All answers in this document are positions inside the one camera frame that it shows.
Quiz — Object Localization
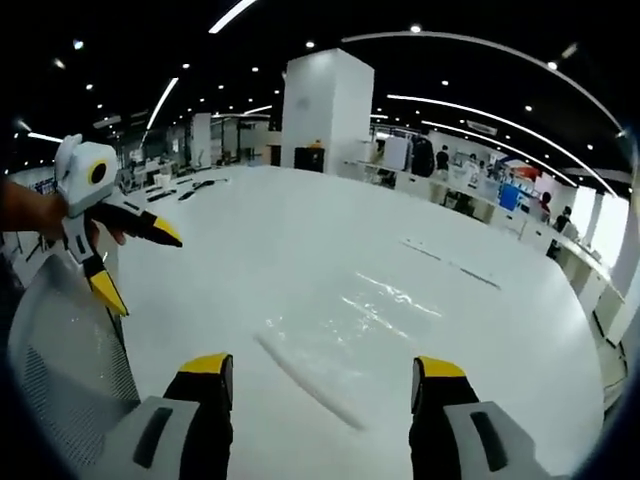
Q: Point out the black tools on table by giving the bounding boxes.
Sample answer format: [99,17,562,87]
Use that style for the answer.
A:
[177,177,217,203]

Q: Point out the clear crinkled food packaging bag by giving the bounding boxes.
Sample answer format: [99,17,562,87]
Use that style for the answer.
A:
[252,272,444,432]

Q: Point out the white appliance box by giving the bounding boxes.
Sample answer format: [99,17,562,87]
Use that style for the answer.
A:
[383,135,414,174]

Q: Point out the black backpack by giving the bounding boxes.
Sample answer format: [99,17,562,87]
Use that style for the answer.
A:
[410,135,436,179]

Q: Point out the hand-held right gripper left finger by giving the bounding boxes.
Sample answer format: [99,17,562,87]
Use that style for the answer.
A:
[99,352,235,480]

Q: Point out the blue box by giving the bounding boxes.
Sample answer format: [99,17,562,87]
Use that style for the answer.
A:
[499,182,522,212]

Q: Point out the white square pillar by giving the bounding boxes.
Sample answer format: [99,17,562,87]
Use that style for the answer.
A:
[280,48,375,176]

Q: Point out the long white counter with drawers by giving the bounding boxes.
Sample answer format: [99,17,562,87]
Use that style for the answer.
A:
[344,158,627,347]

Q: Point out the black cabinet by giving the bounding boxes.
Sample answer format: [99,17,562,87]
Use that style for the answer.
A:
[293,144,327,174]

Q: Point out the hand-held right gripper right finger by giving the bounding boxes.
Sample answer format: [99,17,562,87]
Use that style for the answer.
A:
[408,355,556,480]

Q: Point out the person's left hand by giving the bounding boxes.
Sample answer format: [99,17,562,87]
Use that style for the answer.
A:
[35,195,129,246]

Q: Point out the grey mesh office chair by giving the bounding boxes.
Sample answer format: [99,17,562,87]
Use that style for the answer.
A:
[8,254,142,474]

